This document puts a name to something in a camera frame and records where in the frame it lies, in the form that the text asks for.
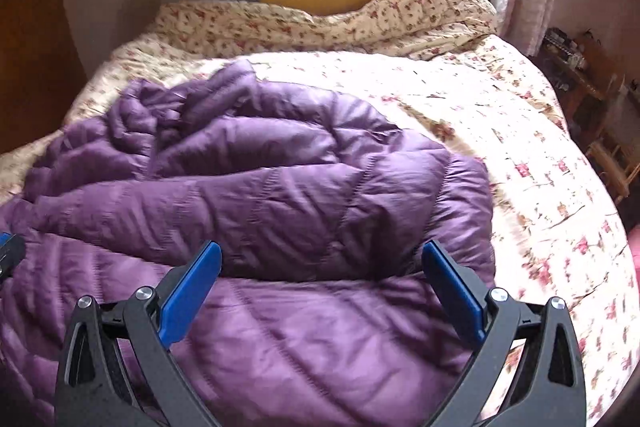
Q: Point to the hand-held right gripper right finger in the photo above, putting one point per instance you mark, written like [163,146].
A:
[452,292]

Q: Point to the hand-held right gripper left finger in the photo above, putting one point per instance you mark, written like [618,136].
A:
[192,292]

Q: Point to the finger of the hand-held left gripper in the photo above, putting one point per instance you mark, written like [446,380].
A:
[10,252]

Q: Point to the purple down jacket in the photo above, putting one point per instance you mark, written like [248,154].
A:
[275,187]

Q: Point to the floral bedspread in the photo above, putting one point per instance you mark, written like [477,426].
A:
[525,147]

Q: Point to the pink quilted blanket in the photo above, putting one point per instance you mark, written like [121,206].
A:
[636,257]

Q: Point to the brown wooden wardrobe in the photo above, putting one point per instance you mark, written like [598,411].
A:
[35,57]

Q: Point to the cluttered wooden table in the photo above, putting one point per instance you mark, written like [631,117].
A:
[585,72]

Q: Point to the floral pillow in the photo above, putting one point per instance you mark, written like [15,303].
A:
[400,22]

